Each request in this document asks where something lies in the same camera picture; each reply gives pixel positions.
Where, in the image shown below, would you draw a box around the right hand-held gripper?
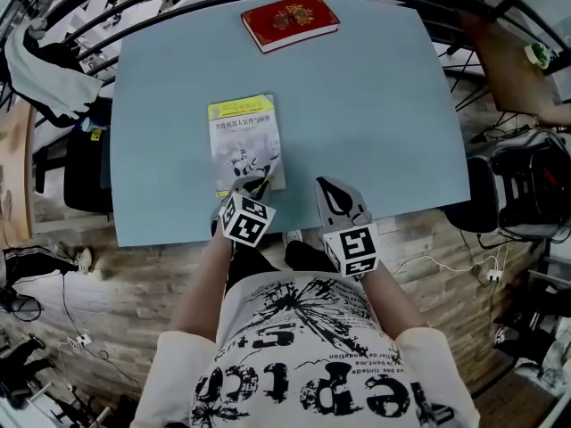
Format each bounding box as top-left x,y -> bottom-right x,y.
313,176 -> 381,281

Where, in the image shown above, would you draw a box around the black round stool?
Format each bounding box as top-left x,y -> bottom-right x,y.
443,156 -> 501,234

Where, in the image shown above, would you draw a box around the black chair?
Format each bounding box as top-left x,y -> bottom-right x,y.
63,98 -> 115,216

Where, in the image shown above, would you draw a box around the black backpack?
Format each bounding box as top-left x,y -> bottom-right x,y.
490,127 -> 571,240

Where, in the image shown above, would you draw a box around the red hardcover book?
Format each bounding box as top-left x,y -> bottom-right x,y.
240,0 -> 341,55

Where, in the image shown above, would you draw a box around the black jacket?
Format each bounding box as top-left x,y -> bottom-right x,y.
20,27 -> 120,128

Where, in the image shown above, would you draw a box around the wooden table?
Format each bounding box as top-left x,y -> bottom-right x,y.
0,100 -> 37,240
459,9 -> 571,127

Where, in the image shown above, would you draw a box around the white and yellow book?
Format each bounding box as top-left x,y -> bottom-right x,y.
207,94 -> 287,198

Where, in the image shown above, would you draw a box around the white cloth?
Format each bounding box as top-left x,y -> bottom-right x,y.
4,24 -> 104,119

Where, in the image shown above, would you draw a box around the small potted plant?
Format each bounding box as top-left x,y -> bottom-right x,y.
524,41 -> 554,70

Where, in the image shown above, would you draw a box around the person's right forearm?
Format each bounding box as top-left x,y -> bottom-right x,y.
359,263 -> 429,342

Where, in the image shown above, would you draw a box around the person's left forearm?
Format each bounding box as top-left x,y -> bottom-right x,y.
170,232 -> 236,342

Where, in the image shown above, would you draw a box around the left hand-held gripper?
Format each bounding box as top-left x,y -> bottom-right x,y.
211,175 -> 277,250

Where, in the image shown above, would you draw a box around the black trousers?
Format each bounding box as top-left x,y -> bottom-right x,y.
225,238 -> 340,293

